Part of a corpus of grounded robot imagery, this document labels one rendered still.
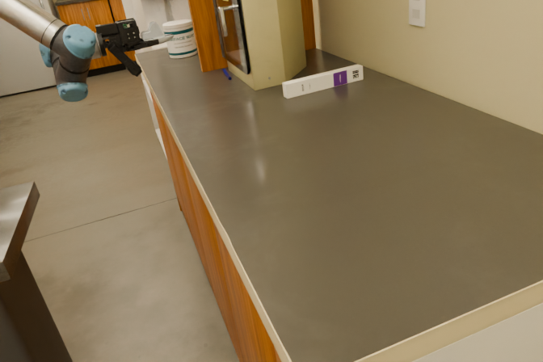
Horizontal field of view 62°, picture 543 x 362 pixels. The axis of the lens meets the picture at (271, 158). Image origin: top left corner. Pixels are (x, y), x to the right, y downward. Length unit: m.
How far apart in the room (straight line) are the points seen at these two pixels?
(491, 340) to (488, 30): 0.74
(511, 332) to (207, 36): 1.43
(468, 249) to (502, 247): 0.05
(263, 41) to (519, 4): 0.72
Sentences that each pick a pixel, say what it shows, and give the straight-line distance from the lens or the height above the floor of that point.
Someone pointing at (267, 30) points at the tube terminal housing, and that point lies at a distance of 1.46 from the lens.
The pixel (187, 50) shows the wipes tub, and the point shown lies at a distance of 2.11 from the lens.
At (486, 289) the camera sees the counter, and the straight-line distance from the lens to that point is 0.67.
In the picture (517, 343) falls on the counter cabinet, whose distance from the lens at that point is 0.75.
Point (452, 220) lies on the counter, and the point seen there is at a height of 0.94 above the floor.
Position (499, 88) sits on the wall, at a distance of 1.20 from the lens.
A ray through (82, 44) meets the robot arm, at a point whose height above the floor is 1.20.
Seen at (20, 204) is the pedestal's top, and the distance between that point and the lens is 1.10.
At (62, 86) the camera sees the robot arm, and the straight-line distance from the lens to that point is 1.32.
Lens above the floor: 1.38
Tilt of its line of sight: 26 degrees down
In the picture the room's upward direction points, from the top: 8 degrees counter-clockwise
